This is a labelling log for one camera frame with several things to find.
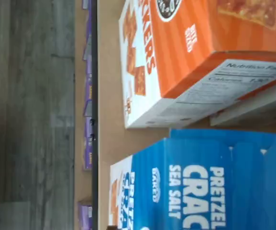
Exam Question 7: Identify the wooden shelf board with cracker boxes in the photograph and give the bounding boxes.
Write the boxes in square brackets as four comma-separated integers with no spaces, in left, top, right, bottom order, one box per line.
[96,0,215,230]

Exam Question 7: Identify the purple Annie's snack box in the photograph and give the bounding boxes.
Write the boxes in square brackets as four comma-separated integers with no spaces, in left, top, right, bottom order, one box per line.
[77,197,93,230]
[83,71,93,116]
[82,116,93,171]

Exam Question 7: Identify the orange cheddar pretzel crackers box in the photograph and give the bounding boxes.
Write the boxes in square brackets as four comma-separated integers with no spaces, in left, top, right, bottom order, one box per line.
[209,73,276,127]
[118,0,276,129]

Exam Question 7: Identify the blue sea salt crackers box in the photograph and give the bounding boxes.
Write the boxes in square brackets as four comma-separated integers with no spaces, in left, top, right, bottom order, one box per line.
[109,128,234,230]
[228,133,276,230]

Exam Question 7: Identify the row of purple packages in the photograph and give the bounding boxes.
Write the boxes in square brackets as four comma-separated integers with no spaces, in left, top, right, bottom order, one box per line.
[74,0,93,230]

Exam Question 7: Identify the black metal shelf frame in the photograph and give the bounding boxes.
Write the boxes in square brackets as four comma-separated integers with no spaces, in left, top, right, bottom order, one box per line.
[90,0,99,230]

